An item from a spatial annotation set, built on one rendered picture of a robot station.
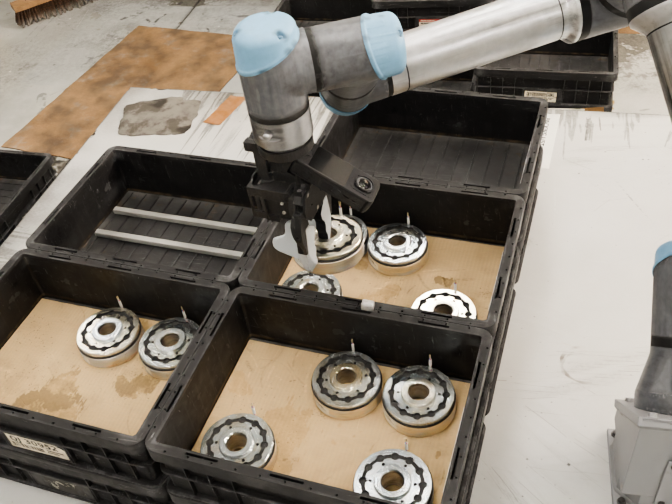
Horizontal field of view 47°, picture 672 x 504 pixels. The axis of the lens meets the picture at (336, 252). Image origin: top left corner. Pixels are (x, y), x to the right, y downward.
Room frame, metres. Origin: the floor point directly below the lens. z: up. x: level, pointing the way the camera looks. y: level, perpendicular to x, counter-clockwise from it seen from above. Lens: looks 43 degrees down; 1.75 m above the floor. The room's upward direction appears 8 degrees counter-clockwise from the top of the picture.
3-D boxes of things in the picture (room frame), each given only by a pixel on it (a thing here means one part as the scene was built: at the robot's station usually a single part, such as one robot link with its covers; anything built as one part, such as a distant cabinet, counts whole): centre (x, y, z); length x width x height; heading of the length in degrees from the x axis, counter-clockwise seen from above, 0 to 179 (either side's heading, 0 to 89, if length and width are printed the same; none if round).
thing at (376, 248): (0.96, -0.11, 0.86); 0.10 x 0.10 x 0.01
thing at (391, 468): (0.51, -0.03, 0.86); 0.05 x 0.05 x 0.01
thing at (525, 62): (2.02, -0.70, 0.37); 0.40 x 0.30 x 0.45; 70
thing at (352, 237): (0.83, 0.01, 1.02); 0.10 x 0.10 x 0.01
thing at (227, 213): (1.06, 0.29, 0.87); 0.40 x 0.30 x 0.11; 66
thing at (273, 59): (0.80, 0.04, 1.31); 0.09 x 0.08 x 0.11; 96
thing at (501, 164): (1.18, -0.20, 0.87); 0.40 x 0.30 x 0.11; 66
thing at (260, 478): (0.63, 0.04, 0.92); 0.40 x 0.30 x 0.02; 66
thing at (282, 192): (0.81, 0.05, 1.15); 0.09 x 0.08 x 0.12; 63
